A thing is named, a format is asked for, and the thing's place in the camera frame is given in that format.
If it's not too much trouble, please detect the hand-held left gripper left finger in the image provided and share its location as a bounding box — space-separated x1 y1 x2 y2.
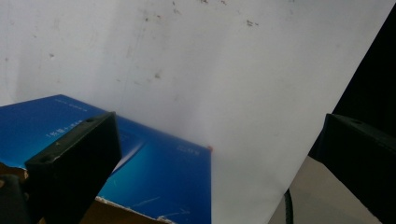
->
24 111 122 224

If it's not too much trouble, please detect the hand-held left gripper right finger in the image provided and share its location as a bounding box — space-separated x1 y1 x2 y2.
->
308 113 396 224

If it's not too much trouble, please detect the blue cardboard box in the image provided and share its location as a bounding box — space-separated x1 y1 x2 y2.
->
0 93 213 224

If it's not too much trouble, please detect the white table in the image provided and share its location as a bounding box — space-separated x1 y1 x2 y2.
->
0 0 396 224

